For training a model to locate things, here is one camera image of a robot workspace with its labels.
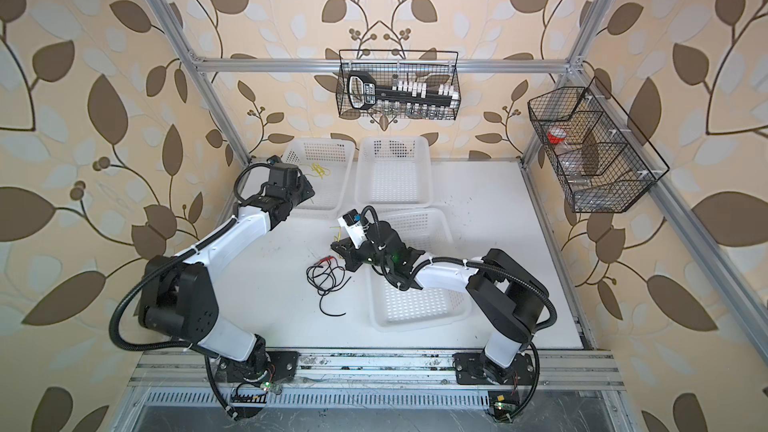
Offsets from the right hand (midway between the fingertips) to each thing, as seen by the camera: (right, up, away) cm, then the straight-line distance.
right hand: (333, 247), depth 79 cm
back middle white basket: (+16, +22, +36) cm, 46 cm away
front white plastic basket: (+26, -18, +5) cm, 32 cm away
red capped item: (+61, +31, +1) cm, 68 cm away
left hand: (-10, +18, +9) cm, 23 cm away
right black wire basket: (+69, +22, -6) cm, 72 cm away
